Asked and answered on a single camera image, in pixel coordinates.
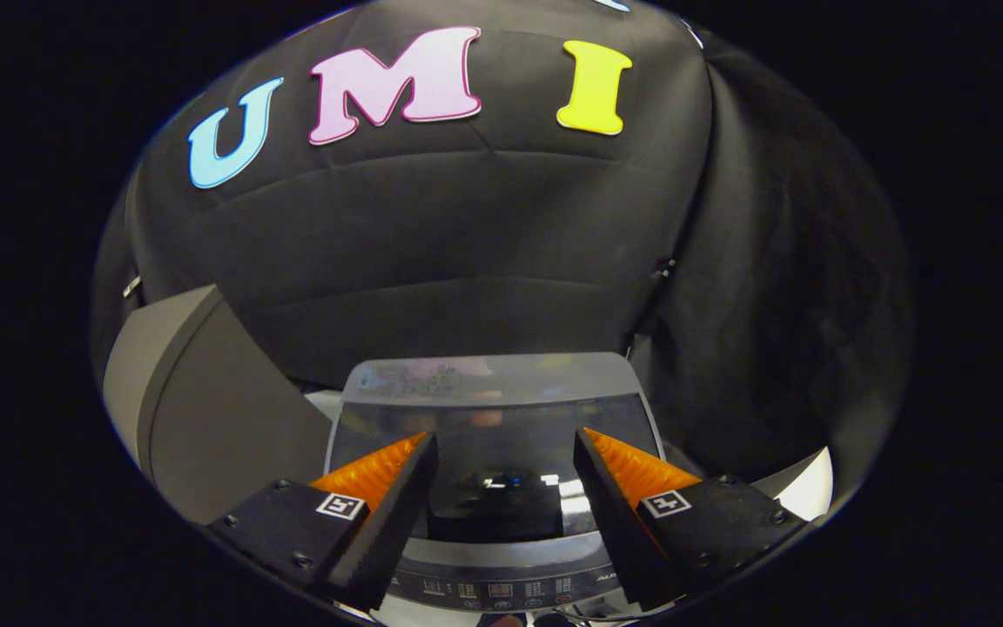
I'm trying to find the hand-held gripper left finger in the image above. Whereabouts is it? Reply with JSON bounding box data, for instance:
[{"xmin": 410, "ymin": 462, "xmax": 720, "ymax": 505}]
[{"xmin": 205, "ymin": 433, "xmax": 439, "ymax": 613}]

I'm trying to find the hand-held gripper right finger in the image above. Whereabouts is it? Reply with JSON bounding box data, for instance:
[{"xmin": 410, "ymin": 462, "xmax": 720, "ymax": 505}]
[{"xmin": 573, "ymin": 428, "xmax": 807, "ymax": 612}]

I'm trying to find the grey washing machine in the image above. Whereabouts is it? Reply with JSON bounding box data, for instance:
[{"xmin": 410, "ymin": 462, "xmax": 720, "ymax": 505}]
[{"xmin": 325, "ymin": 353, "xmax": 668, "ymax": 624}]

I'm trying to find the dark washing machine lid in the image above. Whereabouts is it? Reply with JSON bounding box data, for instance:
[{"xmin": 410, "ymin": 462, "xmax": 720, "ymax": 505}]
[{"xmin": 325, "ymin": 353, "xmax": 668, "ymax": 545}]

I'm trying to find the white panel with black marks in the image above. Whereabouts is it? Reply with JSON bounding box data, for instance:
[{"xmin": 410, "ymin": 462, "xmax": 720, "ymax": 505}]
[{"xmin": 754, "ymin": 447, "xmax": 835, "ymax": 522}]

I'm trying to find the black backdrop cloth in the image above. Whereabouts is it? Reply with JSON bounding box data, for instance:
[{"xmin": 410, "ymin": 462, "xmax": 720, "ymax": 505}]
[{"xmin": 91, "ymin": 0, "xmax": 916, "ymax": 497}]

